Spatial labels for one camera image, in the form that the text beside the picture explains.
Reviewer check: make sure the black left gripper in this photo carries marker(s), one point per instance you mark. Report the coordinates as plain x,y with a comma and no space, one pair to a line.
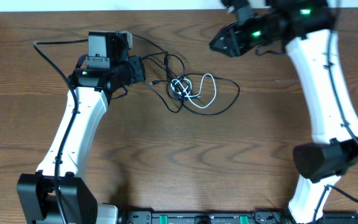
137,69

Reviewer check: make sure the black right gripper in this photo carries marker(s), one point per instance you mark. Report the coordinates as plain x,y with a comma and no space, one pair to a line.
230,35

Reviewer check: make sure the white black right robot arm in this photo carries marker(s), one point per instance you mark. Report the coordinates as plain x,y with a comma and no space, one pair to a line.
306,30

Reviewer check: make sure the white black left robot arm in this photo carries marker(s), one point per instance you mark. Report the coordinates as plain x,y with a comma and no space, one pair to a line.
57,192

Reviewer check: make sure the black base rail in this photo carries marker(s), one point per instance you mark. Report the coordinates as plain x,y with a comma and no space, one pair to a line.
147,217

